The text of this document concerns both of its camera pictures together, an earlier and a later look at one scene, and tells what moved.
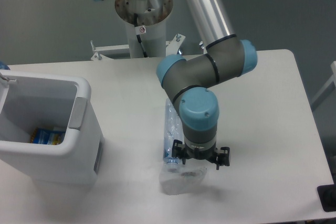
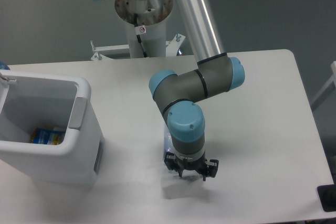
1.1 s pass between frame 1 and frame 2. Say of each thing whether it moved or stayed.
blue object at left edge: stayed
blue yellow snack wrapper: stayed
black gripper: moved
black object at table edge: stayed
